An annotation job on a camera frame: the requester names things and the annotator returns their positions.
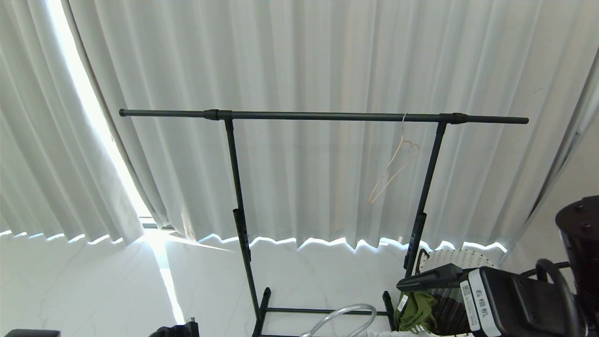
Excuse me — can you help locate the pink clothes hanger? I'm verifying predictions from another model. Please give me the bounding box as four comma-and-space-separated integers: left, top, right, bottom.
299, 303, 378, 337
368, 113, 420, 205

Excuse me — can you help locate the white curtain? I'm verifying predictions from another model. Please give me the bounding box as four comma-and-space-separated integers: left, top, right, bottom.
0, 0, 145, 244
63, 0, 599, 253

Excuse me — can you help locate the green garment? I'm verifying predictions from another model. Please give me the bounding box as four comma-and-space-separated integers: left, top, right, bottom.
394, 291, 439, 334

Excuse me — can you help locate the black clothes rack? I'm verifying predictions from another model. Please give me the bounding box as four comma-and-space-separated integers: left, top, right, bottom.
119, 109, 529, 337

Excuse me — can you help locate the black cable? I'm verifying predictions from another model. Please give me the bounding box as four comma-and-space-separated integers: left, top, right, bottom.
519, 259, 583, 337

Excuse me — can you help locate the white laundry basket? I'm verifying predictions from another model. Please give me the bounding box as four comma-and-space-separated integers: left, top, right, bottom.
414, 249, 497, 336

